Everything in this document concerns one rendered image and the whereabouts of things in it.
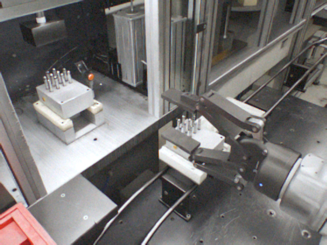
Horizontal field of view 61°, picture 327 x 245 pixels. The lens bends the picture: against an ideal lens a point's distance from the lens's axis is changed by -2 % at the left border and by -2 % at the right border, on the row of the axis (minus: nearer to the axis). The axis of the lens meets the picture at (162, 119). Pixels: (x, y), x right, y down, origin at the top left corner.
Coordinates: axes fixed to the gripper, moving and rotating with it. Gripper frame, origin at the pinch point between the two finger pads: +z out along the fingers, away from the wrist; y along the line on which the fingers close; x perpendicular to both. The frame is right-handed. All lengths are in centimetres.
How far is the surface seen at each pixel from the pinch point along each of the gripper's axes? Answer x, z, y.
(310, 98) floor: -221, 17, -113
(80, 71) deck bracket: -20, 63, -21
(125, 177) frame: -16, 38, -58
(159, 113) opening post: -18.8, 21.4, -19.9
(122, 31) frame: -24.9, 42.2, -2.0
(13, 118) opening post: 19.3, 21.4, 0.1
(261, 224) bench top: -23, -15, -45
